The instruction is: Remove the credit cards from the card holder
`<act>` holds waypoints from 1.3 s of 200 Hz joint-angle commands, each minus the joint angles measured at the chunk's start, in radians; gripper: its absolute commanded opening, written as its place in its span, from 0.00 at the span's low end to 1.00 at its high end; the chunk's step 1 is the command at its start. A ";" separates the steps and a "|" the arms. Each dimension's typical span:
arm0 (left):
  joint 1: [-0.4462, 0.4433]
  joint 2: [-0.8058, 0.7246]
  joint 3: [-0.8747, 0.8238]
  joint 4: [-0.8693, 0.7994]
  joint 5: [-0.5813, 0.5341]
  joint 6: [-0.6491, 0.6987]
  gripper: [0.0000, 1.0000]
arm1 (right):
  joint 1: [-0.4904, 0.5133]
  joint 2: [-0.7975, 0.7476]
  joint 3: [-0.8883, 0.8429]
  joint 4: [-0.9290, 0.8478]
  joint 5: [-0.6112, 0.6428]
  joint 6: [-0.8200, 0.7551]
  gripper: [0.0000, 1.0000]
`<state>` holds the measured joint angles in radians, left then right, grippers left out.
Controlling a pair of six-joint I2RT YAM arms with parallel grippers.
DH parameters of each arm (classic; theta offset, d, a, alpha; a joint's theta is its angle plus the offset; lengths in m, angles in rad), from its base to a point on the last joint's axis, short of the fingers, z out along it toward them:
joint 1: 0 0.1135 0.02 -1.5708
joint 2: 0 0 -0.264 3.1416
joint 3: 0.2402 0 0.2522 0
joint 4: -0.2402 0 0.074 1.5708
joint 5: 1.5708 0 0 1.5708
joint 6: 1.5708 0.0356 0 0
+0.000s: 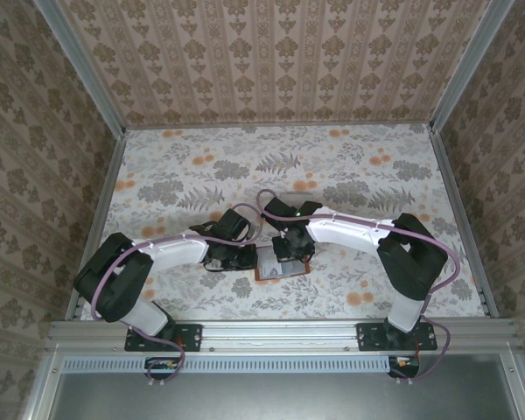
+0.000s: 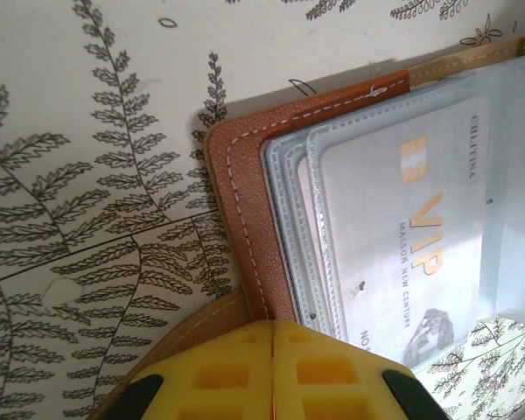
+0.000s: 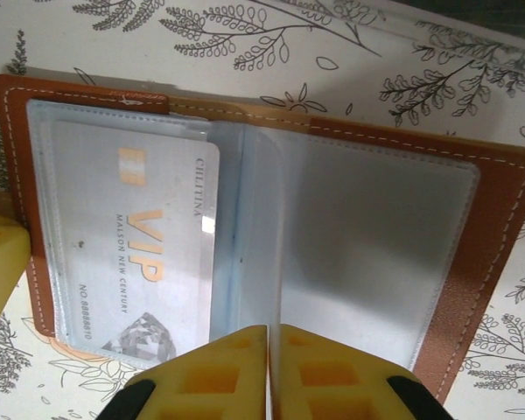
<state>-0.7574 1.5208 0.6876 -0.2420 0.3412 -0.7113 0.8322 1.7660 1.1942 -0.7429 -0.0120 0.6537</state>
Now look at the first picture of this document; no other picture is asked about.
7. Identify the brown leather card holder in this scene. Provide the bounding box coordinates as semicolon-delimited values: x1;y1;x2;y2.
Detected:
253;245;312;283

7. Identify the floral patterned table sheet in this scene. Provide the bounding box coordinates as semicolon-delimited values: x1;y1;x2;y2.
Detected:
72;123;494;323

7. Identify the black connector board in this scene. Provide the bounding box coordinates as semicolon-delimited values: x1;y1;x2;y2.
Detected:
144;356;181;381
387;354;421;380

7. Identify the grey metal panel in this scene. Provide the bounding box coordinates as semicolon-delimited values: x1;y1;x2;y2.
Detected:
47;371;515;420

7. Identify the wide aluminium mounting rail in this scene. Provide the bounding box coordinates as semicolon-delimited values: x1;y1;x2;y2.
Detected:
46;318;521;354

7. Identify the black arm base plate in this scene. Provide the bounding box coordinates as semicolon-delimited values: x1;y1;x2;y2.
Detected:
357;322;437;353
124;322;202;353

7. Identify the short purple base cable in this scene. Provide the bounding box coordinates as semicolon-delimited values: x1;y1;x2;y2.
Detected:
395;318;452;387
130;325;188;389

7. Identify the slotted grey cable duct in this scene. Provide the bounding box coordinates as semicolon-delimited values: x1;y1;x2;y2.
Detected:
62;353;421;375

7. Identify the long purple arm cable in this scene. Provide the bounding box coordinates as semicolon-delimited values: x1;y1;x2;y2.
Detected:
89;203;264;324
255;188;461;316

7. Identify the aluminium table side rail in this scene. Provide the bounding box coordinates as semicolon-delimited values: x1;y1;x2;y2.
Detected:
427;125;501;319
66;127;128;326

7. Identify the aluminium frame bar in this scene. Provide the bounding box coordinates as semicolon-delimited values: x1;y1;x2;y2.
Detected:
20;345;67;420
500;349;525;420

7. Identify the slanted aluminium corner post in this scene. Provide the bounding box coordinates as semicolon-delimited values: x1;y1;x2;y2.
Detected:
430;0;505;132
33;0;128;132

